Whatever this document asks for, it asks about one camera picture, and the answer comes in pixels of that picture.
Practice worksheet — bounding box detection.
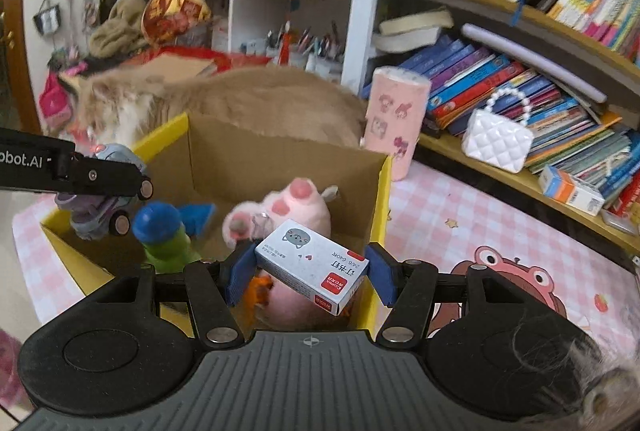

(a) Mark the orange hair claw clip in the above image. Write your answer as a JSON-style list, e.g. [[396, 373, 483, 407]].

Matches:
[[245, 273, 276, 309]]

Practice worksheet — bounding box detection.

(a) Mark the white quilted pearl-handled handbag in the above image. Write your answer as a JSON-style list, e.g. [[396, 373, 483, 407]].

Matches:
[[461, 86, 535, 173]]

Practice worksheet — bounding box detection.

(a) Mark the pen cup with pens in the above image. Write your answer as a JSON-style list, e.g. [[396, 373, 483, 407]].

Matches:
[[265, 18, 346, 72]]

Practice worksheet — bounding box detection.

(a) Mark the pink bag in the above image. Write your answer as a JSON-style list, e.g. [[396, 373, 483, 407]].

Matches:
[[40, 71, 76, 127]]

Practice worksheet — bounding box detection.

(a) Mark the pink cartoon cylinder container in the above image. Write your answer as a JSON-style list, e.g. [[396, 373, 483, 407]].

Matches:
[[364, 65, 432, 182]]

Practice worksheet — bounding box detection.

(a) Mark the grey furry sleeve cuff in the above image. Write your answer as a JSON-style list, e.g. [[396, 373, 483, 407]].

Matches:
[[565, 341, 640, 427]]

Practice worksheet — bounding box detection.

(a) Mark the pink plush pig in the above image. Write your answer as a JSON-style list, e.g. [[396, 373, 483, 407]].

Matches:
[[221, 178, 341, 332]]

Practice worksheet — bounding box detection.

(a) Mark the wooden bookshelf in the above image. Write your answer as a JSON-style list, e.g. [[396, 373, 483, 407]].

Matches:
[[345, 0, 640, 257]]

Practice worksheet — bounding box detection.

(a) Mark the small hanging bag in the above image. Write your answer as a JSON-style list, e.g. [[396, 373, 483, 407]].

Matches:
[[32, 0, 63, 34]]

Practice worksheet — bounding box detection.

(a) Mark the white cubby shelf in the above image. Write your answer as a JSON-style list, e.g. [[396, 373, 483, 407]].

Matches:
[[210, 0, 356, 77]]

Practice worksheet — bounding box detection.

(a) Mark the row of blue children's books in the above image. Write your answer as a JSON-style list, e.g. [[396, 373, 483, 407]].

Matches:
[[400, 36, 640, 212]]

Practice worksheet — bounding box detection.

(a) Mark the blue plastic pack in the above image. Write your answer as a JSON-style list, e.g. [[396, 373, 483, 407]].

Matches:
[[177, 202, 217, 234]]

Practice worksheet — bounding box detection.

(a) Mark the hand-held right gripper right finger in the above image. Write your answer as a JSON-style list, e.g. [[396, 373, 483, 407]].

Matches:
[[364, 242, 563, 347]]

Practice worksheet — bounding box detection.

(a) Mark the blue orange white carton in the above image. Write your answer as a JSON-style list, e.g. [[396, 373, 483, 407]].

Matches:
[[539, 165, 606, 217]]

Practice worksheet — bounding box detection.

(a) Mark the yellow cardboard box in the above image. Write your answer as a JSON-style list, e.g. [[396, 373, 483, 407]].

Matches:
[[40, 112, 393, 337]]

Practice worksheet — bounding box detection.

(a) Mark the thick pale book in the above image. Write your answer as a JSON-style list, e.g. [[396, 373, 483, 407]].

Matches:
[[374, 28, 443, 54], [378, 8, 453, 36]]

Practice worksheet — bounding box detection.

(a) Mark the pink checked desk mat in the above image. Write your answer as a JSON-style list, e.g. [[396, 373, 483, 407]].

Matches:
[[12, 158, 640, 362]]

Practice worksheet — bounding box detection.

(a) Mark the pale lavender long case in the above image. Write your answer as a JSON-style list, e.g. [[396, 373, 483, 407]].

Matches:
[[460, 24, 608, 104]]

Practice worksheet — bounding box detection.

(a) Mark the olive green cloth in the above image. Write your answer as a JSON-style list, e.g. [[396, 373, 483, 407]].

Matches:
[[90, 0, 151, 59]]

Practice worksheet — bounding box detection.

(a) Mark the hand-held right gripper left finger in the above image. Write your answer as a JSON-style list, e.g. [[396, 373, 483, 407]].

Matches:
[[72, 241, 261, 346]]

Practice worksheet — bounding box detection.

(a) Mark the green toy with blue cap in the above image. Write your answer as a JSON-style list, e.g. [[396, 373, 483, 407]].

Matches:
[[132, 201, 203, 274]]

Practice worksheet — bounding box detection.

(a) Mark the purple grey toy car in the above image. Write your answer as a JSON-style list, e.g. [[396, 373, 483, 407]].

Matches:
[[55, 144, 148, 241]]

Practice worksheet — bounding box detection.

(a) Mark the grey flat case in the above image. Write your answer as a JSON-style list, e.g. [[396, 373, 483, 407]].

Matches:
[[600, 208, 640, 237]]

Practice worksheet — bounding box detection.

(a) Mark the white staple box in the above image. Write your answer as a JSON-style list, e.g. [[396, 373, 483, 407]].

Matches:
[[254, 218, 370, 317]]

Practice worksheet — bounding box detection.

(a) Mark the tan cat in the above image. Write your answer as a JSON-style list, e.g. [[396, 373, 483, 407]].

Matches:
[[59, 66, 368, 147]]

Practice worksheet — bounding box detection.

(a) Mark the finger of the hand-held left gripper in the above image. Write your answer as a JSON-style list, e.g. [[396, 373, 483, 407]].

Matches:
[[55, 151, 154, 203]]

